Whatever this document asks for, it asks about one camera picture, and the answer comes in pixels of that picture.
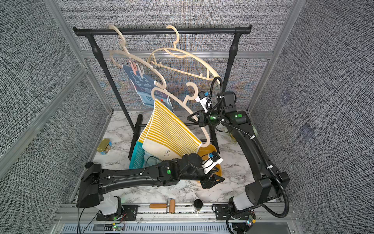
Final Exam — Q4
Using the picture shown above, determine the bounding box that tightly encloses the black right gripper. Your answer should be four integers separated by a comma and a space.
189, 109, 228, 129

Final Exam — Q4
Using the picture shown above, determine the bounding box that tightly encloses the beige hanger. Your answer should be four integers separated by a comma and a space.
109, 24, 167, 90
147, 25, 220, 81
151, 82, 211, 148

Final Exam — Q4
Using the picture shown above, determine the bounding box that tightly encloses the yellow striped towel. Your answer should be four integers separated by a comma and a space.
138, 99, 203, 160

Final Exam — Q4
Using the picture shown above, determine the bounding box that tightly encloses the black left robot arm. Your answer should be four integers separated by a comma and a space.
77, 153, 225, 208

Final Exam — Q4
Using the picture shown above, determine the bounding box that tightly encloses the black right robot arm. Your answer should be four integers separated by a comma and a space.
187, 92, 289, 218

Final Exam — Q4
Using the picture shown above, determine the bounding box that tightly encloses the small black lidded jar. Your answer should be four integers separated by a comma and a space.
192, 199, 204, 213

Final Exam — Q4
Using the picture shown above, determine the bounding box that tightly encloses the yellow plastic tray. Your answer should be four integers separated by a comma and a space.
197, 144, 223, 176

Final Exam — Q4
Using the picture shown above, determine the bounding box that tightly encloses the dark blue hello towel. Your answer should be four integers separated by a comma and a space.
122, 65, 174, 112

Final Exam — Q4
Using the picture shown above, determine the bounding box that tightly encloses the pale green wavy plate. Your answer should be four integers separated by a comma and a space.
251, 123, 258, 137

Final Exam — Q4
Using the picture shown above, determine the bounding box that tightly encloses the teal plastic basket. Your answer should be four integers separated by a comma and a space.
129, 141, 161, 169

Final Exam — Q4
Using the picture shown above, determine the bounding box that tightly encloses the white clothespin on blue towel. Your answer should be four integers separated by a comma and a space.
136, 64, 145, 78

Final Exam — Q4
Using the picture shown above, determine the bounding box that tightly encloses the salmon clothespin on blue towel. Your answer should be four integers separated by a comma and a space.
128, 60, 138, 75

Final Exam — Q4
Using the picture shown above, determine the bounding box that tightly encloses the green tin can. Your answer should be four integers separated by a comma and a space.
96, 138, 112, 155

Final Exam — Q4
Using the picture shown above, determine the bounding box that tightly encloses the black clothes rack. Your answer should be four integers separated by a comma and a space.
73, 25, 252, 160

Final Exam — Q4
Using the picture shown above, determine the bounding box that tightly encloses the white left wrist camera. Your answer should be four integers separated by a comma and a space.
202, 151, 224, 174

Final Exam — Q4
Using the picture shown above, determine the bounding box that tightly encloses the white right arm base mount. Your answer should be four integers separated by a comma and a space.
228, 191, 254, 214

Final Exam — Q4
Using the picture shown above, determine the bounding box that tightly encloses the wooden handle roller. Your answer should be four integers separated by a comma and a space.
149, 198, 176, 214

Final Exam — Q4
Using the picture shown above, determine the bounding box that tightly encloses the black corrugated cable conduit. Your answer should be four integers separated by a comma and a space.
208, 76, 290, 218

